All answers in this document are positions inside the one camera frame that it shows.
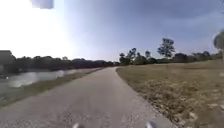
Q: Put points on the grey paved path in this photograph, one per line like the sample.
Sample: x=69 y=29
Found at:
x=96 y=100

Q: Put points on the row of trees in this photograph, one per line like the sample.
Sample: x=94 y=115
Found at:
x=166 y=55

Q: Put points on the distant dark tree line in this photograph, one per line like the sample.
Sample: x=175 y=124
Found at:
x=50 y=63

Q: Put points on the robot's own part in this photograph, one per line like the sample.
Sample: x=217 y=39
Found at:
x=78 y=126
x=150 y=125

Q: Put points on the dry grass field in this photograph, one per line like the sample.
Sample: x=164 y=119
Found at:
x=180 y=86

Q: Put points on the grass strip by water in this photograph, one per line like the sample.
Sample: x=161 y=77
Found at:
x=40 y=86

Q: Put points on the pale water surface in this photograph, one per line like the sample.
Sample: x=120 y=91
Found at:
x=30 y=78

